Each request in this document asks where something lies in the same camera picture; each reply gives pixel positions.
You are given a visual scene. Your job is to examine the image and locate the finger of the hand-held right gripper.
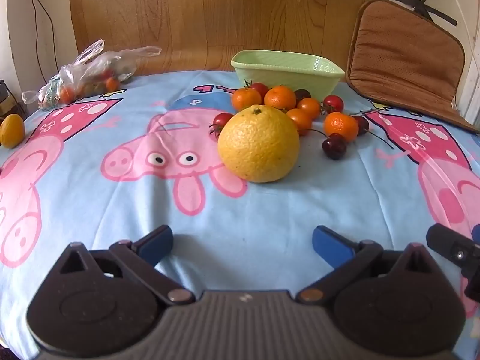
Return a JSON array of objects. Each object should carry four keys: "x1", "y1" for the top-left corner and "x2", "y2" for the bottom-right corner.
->
[{"x1": 426, "y1": 223, "x2": 480, "y2": 301}]

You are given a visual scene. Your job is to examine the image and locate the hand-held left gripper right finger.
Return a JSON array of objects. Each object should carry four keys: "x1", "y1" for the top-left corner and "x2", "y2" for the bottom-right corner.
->
[{"x1": 296, "y1": 226, "x2": 437, "y2": 305}]

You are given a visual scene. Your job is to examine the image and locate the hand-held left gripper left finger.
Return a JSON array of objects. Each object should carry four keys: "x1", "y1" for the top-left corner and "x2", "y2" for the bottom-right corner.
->
[{"x1": 55, "y1": 225, "x2": 196, "y2": 305}]

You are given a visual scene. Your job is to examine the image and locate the tangerine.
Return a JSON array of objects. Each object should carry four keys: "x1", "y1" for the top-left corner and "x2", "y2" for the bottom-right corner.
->
[
  {"x1": 324, "y1": 112, "x2": 359, "y2": 142},
  {"x1": 231, "y1": 87, "x2": 262, "y2": 112},
  {"x1": 264, "y1": 85, "x2": 297, "y2": 110}
]

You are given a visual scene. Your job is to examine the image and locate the large yellow orange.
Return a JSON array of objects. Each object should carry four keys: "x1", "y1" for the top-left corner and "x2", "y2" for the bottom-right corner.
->
[{"x1": 217, "y1": 104, "x2": 301, "y2": 184}]

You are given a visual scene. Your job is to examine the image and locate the orange cherry tomato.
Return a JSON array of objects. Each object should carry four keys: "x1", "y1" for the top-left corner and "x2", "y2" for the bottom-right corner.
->
[
  {"x1": 297, "y1": 97, "x2": 322, "y2": 120},
  {"x1": 286, "y1": 108, "x2": 313, "y2": 132}
]

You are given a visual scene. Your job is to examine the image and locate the red cherry tomato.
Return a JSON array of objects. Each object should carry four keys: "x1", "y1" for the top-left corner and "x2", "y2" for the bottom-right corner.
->
[
  {"x1": 244, "y1": 79, "x2": 270, "y2": 100},
  {"x1": 322, "y1": 95, "x2": 344, "y2": 115},
  {"x1": 209, "y1": 112, "x2": 235, "y2": 139}
]

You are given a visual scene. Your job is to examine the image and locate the green plastic basket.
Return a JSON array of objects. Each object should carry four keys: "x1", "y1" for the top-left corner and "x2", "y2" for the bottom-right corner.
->
[{"x1": 230, "y1": 50, "x2": 346, "y2": 94}]

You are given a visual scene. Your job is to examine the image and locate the cartoon pig printed blanket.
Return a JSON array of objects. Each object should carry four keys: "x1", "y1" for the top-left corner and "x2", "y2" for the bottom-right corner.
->
[{"x1": 0, "y1": 68, "x2": 480, "y2": 360}]

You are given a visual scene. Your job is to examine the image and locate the small yellow citrus fruit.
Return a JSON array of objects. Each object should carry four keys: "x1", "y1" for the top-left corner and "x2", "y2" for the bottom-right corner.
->
[{"x1": 0, "y1": 114, "x2": 26, "y2": 149}]

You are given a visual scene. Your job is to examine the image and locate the clear plastic bag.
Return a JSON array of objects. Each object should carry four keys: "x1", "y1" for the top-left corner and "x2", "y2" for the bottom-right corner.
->
[{"x1": 22, "y1": 39, "x2": 163, "y2": 110}]

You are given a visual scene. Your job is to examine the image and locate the brown seat cushion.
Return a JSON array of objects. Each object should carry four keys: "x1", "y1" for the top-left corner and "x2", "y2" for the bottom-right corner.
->
[{"x1": 346, "y1": 0, "x2": 480, "y2": 134}]

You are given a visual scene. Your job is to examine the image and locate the black tape strips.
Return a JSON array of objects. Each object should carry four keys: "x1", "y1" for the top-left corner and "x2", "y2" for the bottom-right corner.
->
[{"x1": 392, "y1": 0, "x2": 459, "y2": 27}]

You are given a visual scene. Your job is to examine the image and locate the wooden headboard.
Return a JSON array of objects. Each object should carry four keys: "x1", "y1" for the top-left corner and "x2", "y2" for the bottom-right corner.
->
[{"x1": 65, "y1": 0, "x2": 370, "y2": 79}]

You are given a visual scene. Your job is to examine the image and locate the black wall cable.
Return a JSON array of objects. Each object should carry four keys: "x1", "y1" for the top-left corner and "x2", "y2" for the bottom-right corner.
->
[{"x1": 28, "y1": 0, "x2": 61, "y2": 98}]

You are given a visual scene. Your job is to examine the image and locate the white cable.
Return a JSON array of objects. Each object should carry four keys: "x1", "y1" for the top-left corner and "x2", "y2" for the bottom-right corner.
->
[{"x1": 444, "y1": 0, "x2": 480, "y2": 98}]

